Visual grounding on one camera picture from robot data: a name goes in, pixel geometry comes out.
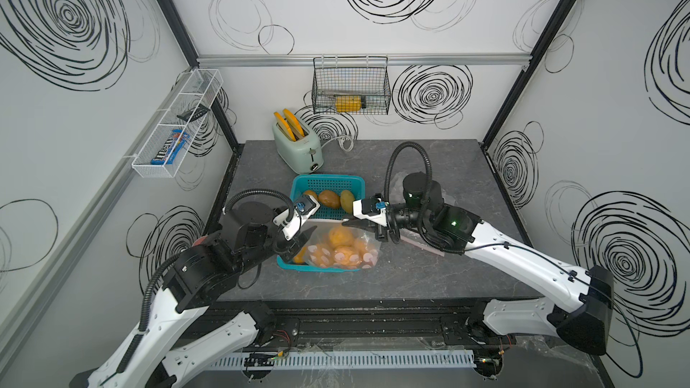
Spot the clear zipper bag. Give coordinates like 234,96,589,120
292,223,380,271

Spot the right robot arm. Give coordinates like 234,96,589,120
343,172,615,356

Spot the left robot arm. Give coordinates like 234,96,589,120
69,195,320,387

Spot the greenish potato top right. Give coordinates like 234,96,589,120
340,190,355,214

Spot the teal plastic basket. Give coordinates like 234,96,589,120
277,174,366,273

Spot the mint green toaster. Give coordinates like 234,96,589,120
271,119,325,174

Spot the left toast slice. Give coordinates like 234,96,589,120
274,111,296,142

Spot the toast slice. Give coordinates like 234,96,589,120
283,109,307,140
274,111,296,142

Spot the right toast slice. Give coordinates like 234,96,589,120
283,109,307,140

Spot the yellow bottle in basket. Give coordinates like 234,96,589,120
334,95,367,113

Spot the blue candy packet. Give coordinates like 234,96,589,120
150,129,189,165

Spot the black remote control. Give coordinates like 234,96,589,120
176,103,210,123

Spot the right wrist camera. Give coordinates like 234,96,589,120
353,197,386,224

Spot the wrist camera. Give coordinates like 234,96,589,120
273,194,321,241
353,197,386,224

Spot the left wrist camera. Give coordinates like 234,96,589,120
273,194,321,241

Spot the white toaster cable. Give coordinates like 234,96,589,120
322,135,357,153

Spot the white slotted cable duct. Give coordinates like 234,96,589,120
210,350,476,371

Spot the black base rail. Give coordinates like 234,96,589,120
215,299,540,347

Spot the black wire wall basket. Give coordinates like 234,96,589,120
311,64,392,116

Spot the aluminium wall rail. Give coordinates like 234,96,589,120
198,53,532,68

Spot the white wire wall shelf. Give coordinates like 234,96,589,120
131,68,223,179

